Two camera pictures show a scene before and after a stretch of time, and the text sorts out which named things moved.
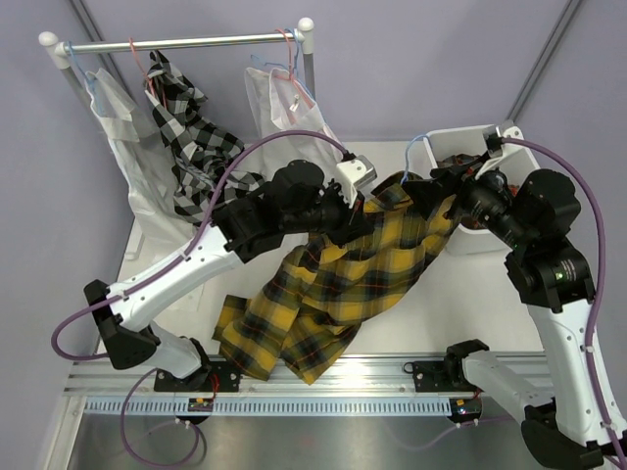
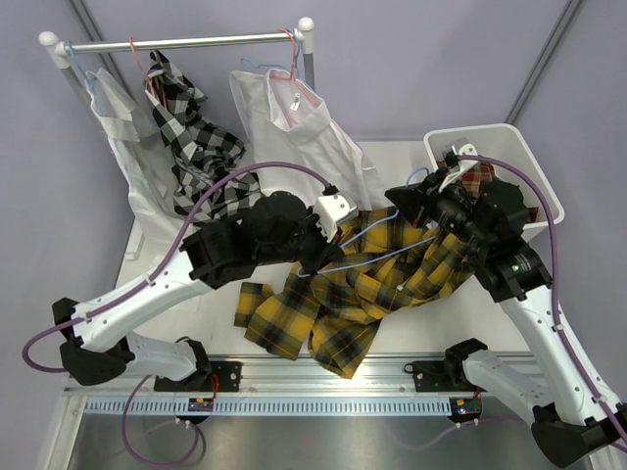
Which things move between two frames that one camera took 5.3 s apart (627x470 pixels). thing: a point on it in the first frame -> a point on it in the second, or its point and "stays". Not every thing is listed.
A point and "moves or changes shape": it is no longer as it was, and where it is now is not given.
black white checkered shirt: [207, 149] stays
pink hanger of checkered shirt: [148, 78] stays
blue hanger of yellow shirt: [407, 157] -> [369, 230]
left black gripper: [356, 220] -> [325, 252]
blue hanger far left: [91, 79] stays
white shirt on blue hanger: [144, 156] stays
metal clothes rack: [60, 53] stays
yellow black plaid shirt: [322, 294] moves or changes shape
